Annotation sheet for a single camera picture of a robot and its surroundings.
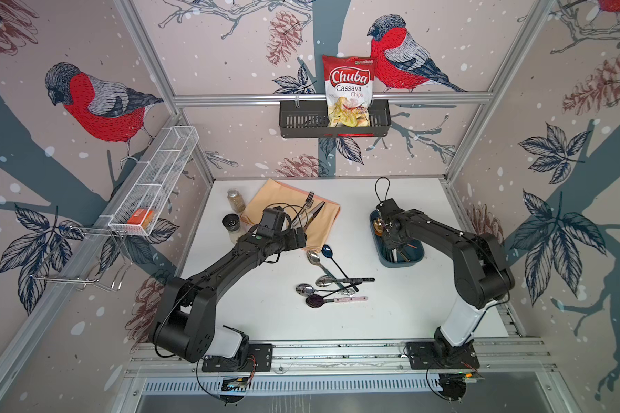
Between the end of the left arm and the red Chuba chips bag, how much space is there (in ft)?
1.31

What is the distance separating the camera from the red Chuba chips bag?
83 centimetres

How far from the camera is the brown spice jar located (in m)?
1.05

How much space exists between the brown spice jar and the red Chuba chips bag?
1.59 feet

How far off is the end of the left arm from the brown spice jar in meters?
0.31
